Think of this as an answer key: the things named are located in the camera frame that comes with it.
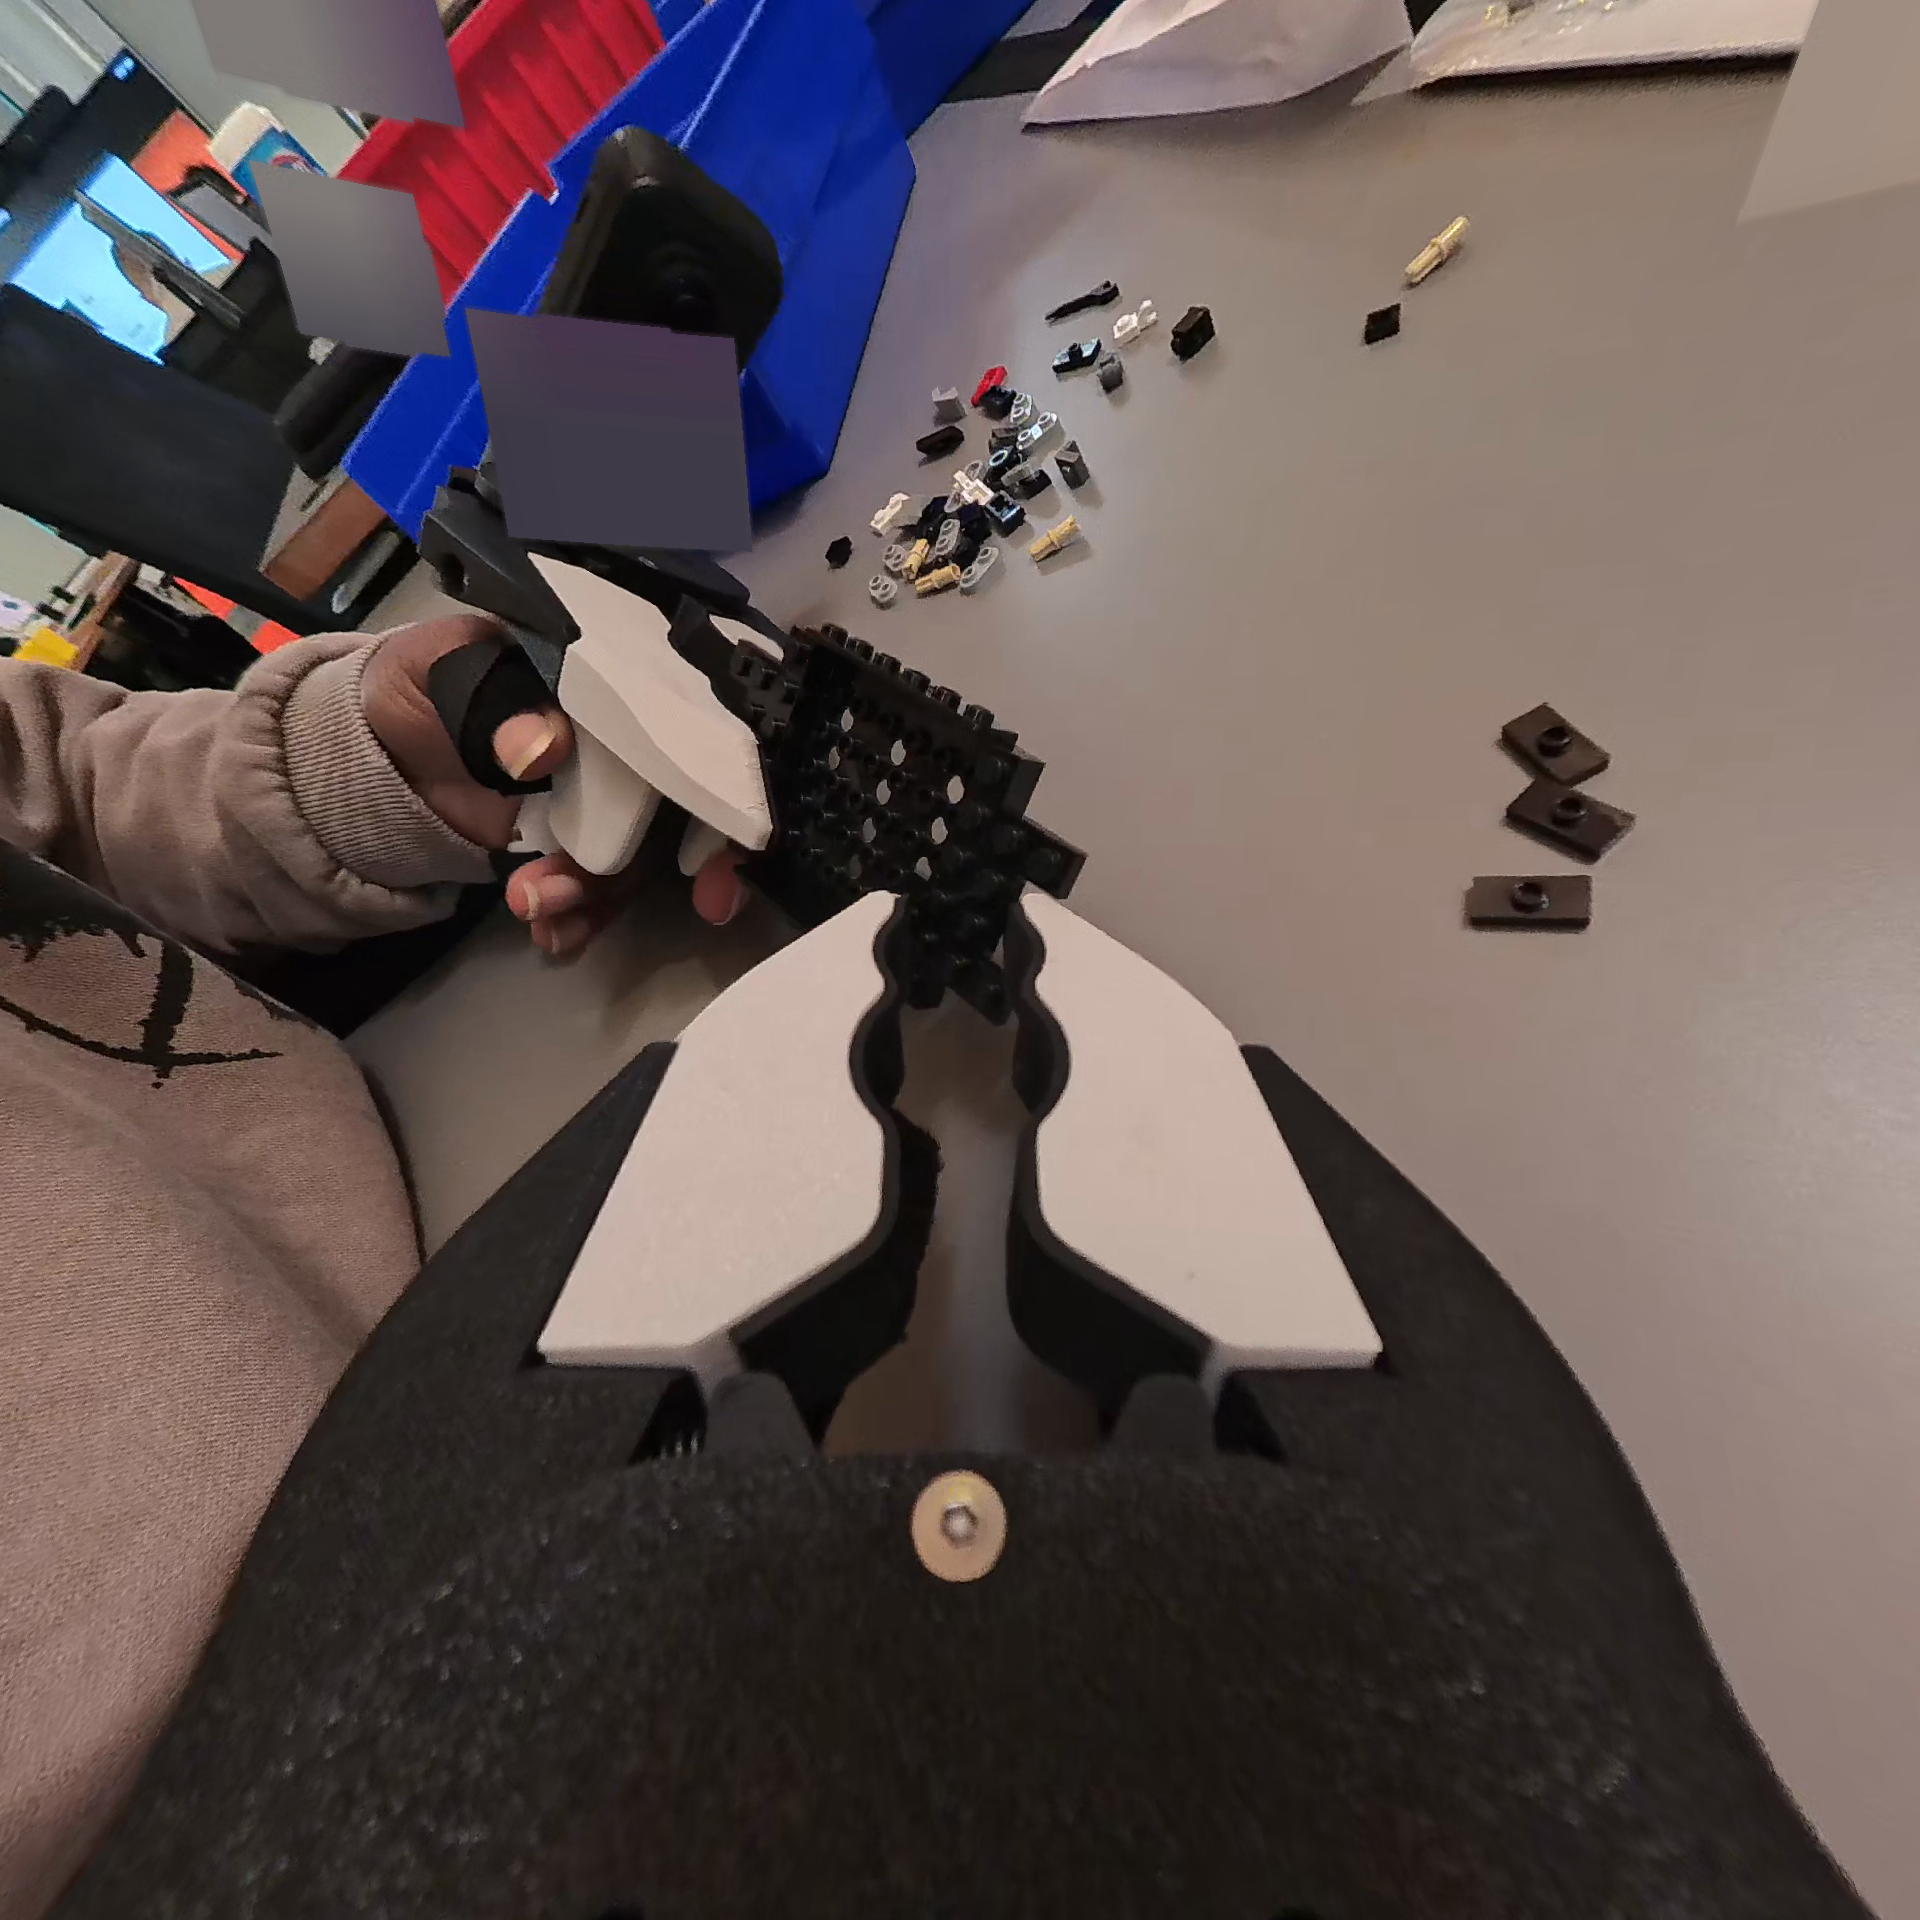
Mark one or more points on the torn white paper bag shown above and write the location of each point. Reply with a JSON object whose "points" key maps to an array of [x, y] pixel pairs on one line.
{"points": [[1201, 61]]}

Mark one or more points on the person's left forearm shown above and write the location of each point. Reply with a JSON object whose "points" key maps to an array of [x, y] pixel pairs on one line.
{"points": [[181, 797]]}

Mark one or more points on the black chair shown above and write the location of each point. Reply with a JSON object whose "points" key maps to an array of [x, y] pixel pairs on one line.
{"points": [[120, 452]]}

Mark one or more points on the grey desk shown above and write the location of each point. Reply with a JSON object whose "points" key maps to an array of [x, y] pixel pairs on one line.
{"points": [[1424, 1125]]}

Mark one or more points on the pile of small brick pieces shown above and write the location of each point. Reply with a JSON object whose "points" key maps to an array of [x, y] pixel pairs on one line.
{"points": [[974, 505]]}

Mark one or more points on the person's left hand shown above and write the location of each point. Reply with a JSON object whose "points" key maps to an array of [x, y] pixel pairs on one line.
{"points": [[397, 722]]}

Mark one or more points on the tan connector pin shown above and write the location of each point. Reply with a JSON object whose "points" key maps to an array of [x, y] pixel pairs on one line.
{"points": [[1435, 250]]}

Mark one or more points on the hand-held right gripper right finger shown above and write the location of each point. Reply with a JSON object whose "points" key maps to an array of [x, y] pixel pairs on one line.
{"points": [[1185, 1171]]}

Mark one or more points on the small black brick plate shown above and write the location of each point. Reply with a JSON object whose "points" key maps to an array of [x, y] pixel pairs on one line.
{"points": [[1555, 739], [1568, 820], [1529, 900]]}

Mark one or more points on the blue plastic bin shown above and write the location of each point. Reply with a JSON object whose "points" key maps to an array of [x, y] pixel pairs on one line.
{"points": [[809, 196]]}

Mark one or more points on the black brick plate assembly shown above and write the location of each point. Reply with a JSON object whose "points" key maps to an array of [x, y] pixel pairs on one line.
{"points": [[900, 780]]}

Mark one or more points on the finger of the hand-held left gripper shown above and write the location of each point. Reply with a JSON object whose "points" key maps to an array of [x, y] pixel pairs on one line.
{"points": [[733, 652], [660, 722]]}

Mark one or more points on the red plastic bin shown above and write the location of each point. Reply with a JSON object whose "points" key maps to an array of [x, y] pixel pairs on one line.
{"points": [[509, 135]]}

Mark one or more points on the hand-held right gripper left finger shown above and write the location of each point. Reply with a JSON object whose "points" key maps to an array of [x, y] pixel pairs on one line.
{"points": [[733, 1171]]}

